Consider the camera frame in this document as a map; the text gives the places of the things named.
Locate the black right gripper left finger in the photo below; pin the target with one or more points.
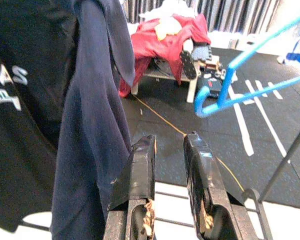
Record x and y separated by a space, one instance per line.
139 175

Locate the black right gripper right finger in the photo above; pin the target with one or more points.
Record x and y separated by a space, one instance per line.
202 175

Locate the navy knit sweater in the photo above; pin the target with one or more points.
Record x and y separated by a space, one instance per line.
90 125

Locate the blue plastic hanger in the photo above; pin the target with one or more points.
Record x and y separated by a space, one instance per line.
225 82

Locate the black metal clothes rack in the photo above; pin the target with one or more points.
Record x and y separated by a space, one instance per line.
284 161

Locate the white wooden bench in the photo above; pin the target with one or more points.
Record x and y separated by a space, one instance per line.
192 90

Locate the black box with red label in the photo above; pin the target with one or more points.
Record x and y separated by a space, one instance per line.
212 86

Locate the black shoe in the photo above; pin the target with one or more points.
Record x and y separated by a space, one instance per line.
187 65

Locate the black printed t-shirt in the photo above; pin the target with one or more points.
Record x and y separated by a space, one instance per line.
27 137

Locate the grey knit cloth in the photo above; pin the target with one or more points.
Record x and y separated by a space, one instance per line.
202 52

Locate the red cloth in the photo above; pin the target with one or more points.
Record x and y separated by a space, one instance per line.
159 47

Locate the yellow cloth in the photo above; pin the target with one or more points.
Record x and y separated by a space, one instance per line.
167 27

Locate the blue plastic bag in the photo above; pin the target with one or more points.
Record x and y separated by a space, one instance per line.
295 57

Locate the striped curtain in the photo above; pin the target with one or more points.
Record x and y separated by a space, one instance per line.
227 12

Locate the white cloth pile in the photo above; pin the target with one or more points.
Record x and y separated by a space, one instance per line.
169 7

